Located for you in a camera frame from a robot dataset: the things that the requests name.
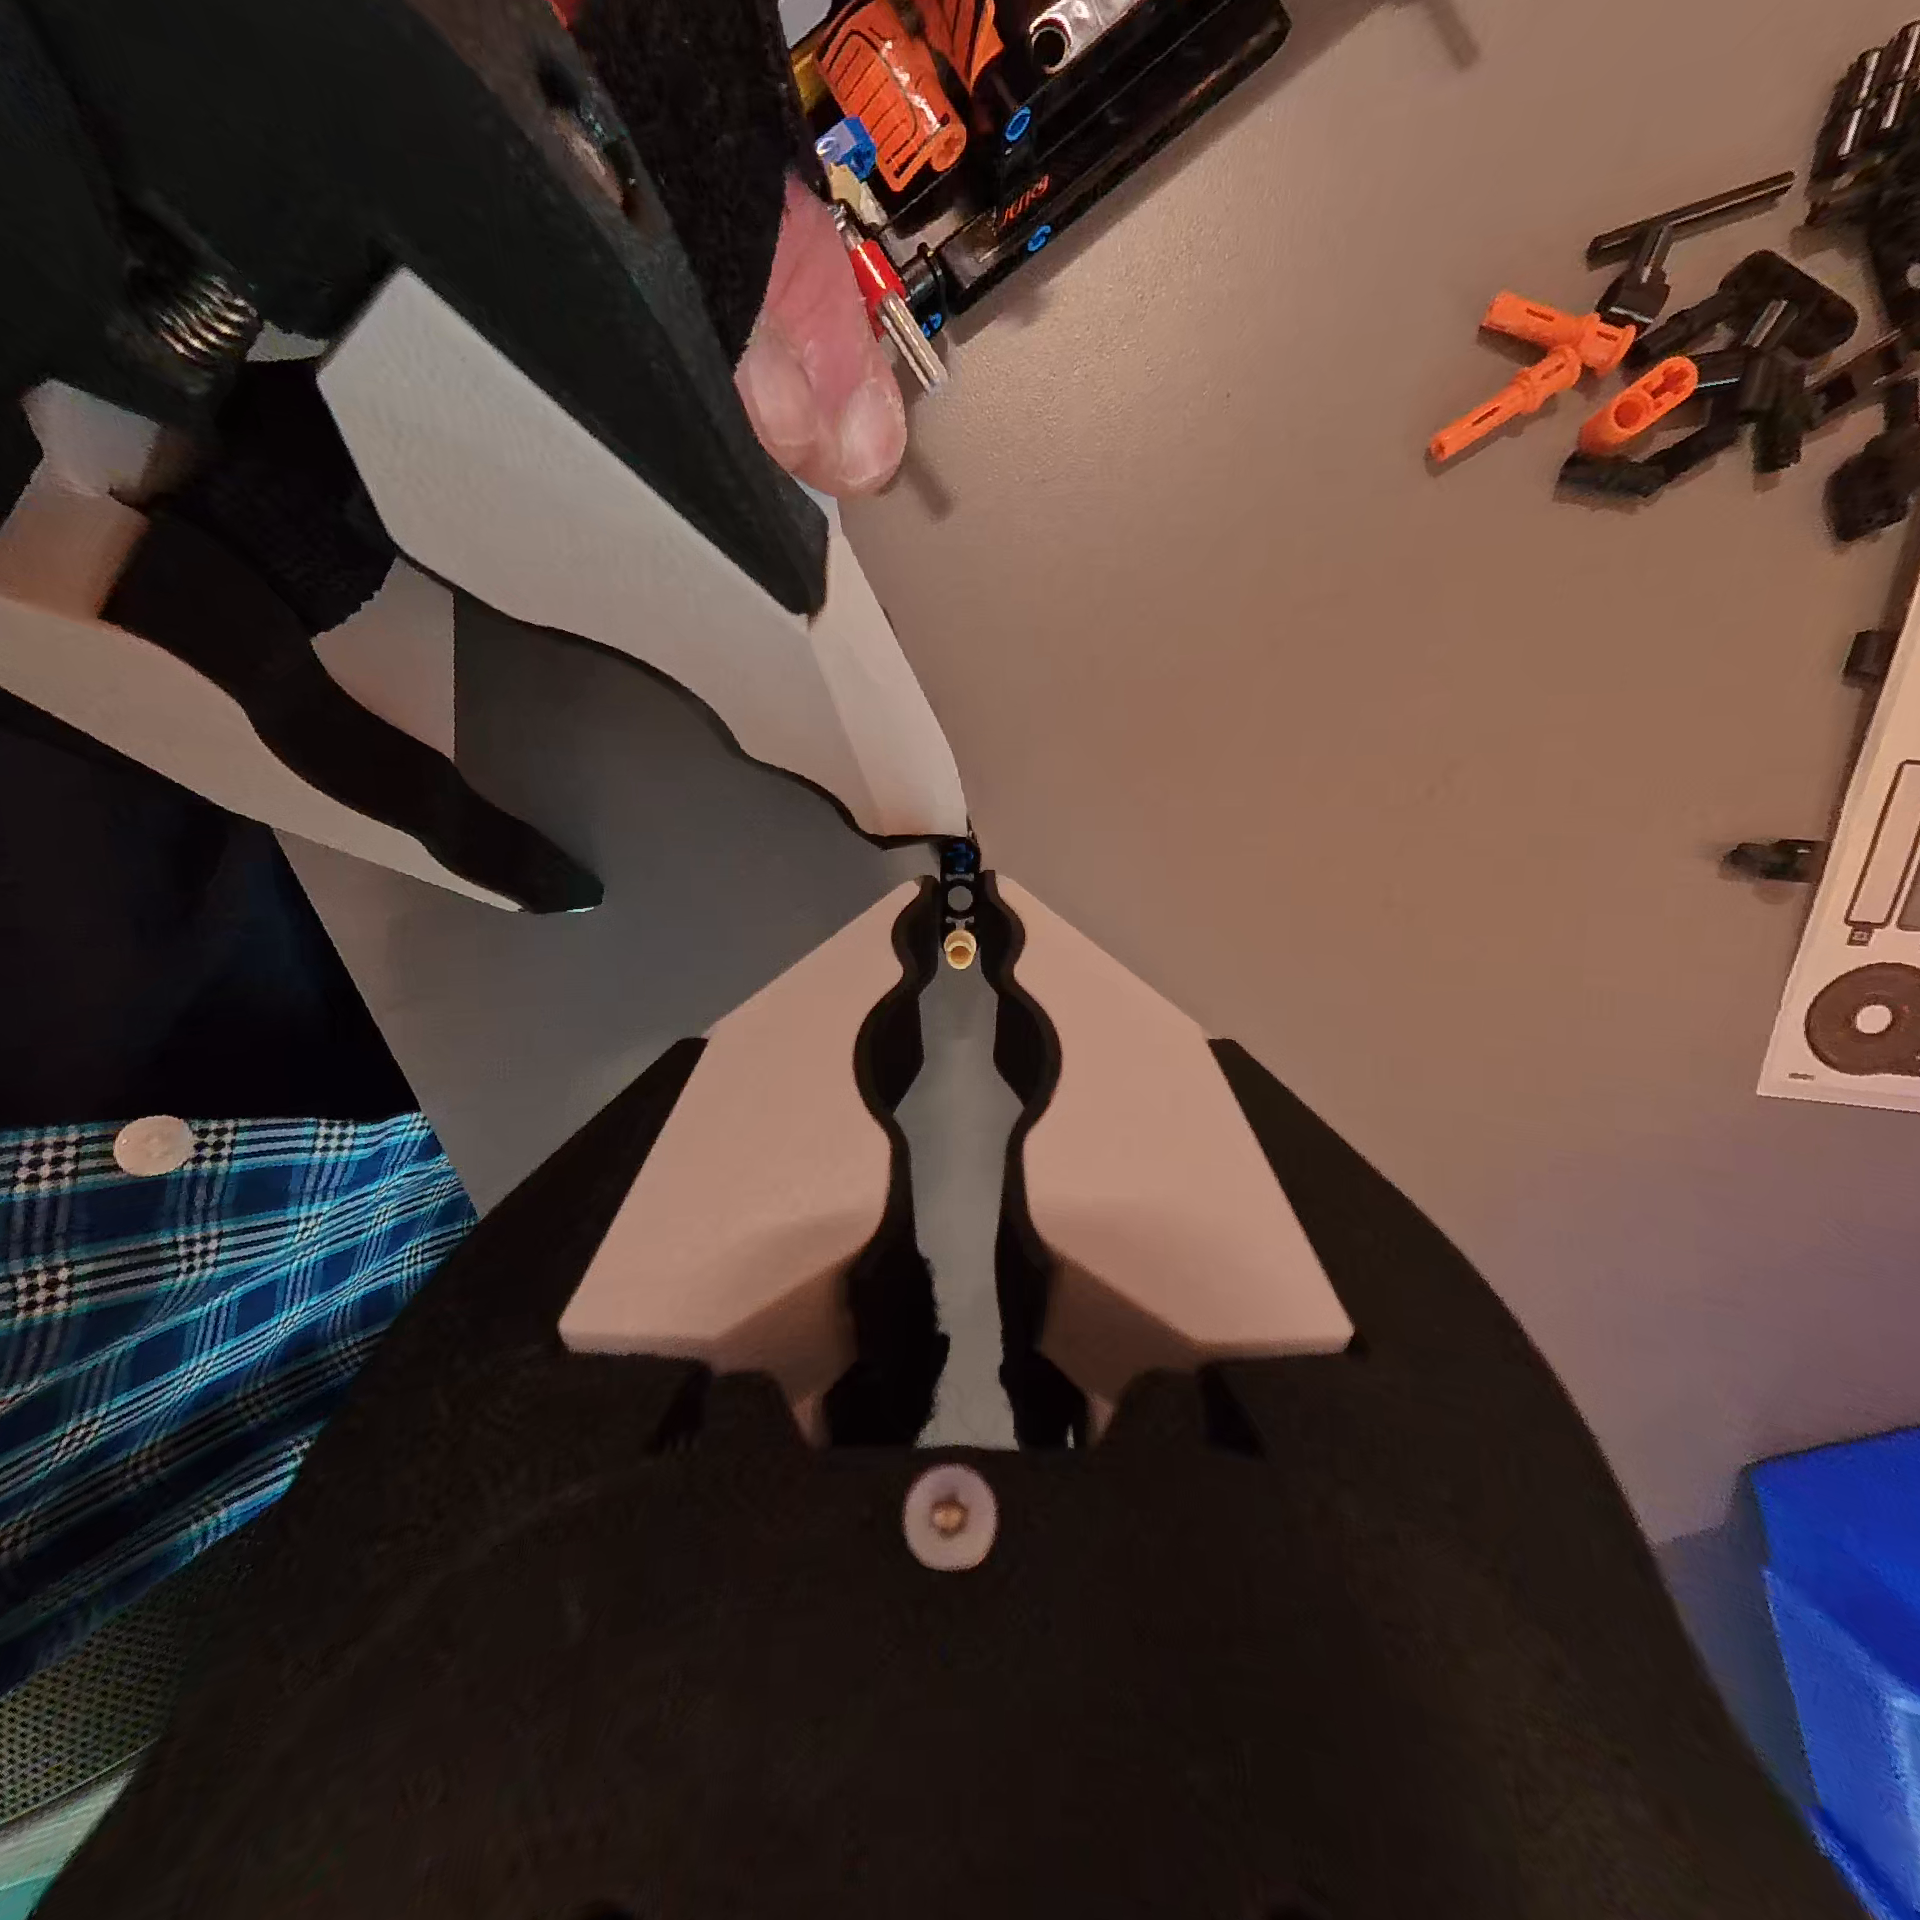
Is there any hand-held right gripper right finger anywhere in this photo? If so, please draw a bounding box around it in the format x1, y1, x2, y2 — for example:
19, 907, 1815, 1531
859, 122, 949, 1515
984, 874, 1355, 1454

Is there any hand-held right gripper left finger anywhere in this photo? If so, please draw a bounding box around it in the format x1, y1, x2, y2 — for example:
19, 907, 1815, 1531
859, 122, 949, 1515
559, 874, 939, 1449

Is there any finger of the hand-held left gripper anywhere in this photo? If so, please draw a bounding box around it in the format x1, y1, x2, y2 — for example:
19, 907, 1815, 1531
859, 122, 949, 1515
315, 269, 973, 842
0, 381, 605, 916

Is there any lego car chassis assembly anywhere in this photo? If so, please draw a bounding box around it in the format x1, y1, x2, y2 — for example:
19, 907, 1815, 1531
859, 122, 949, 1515
786, 0, 1296, 395

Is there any orange lego axle pin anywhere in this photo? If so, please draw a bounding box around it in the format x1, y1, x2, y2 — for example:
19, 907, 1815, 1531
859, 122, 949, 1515
1477, 289, 1637, 378
1425, 347, 1584, 465

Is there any orange lego connector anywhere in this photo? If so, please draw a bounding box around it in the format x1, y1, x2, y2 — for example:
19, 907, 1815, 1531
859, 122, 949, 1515
1575, 355, 1700, 455

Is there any pile of black lego pieces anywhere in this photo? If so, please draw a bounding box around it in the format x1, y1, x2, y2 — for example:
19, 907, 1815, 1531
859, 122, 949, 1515
1559, 45, 1920, 545

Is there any black lego axle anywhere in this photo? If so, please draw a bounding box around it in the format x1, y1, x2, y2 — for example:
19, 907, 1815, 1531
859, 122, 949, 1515
1587, 171, 1796, 260

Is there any person's left hand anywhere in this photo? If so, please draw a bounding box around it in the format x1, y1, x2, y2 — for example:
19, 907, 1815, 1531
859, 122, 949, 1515
736, 188, 913, 495

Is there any dark blue undershirt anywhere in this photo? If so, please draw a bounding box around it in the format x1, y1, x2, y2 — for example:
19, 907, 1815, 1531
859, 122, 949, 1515
0, 697, 431, 1129

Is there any plaid shirt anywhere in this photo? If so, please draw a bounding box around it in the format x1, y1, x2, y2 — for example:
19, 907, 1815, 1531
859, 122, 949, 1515
0, 1106, 483, 1706

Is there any sticker sheet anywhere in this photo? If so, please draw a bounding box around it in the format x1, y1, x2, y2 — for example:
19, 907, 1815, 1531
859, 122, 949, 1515
1755, 570, 1920, 1116

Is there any blue plastic bin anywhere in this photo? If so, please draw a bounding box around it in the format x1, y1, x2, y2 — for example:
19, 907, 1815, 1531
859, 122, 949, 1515
1740, 1425, 1920, 1920

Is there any grey mesh chair seat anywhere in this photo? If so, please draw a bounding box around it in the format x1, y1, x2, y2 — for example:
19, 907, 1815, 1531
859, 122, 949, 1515
0, 1530, 303, 1847

